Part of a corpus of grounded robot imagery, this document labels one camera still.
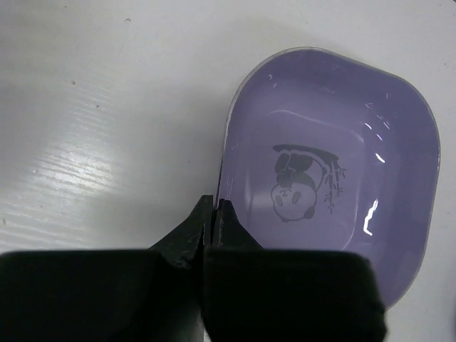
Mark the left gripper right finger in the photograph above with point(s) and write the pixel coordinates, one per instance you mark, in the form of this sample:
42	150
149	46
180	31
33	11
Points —
254	294

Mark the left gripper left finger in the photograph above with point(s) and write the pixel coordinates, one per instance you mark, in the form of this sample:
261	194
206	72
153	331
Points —
108	295

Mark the purple panda plate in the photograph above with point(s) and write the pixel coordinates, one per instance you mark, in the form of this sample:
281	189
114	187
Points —
323	152

